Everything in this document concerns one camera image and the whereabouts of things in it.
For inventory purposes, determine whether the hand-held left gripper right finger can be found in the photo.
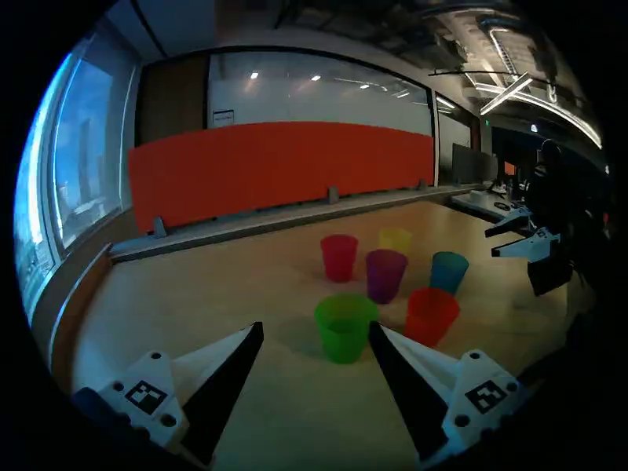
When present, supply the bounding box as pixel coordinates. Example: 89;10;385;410
368;321;528;470

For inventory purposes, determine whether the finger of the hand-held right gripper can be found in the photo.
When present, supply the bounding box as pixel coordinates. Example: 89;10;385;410
491;228;561;260
484;207;534;239

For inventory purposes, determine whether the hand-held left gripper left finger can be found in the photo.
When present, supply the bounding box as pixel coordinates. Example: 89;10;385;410
72;321;265;468

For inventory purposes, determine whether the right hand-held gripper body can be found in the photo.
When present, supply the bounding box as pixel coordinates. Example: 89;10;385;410
527;208;585;298

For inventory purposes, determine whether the person's body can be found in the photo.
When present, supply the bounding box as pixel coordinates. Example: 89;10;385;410
524;138;612;295

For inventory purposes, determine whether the red plastic cup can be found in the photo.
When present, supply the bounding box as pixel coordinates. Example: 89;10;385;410
405;287;462;349

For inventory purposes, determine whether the blue plastic cup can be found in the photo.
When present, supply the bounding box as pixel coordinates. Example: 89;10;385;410
429;251;470;297

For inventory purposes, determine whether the yellow plastic cup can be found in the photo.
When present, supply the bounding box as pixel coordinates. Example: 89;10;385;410
378;226;413;256

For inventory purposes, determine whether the purple plastic cup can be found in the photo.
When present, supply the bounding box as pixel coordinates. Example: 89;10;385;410
364;248;409;305

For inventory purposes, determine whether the green plastic cup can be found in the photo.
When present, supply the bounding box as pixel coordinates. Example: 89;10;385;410
313;292;380;365

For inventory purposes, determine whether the pink plastic cup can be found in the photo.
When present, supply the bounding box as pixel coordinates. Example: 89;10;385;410
319;233;360;283

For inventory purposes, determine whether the red desk screen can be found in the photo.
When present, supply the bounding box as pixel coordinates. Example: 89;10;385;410
127;121;436;248

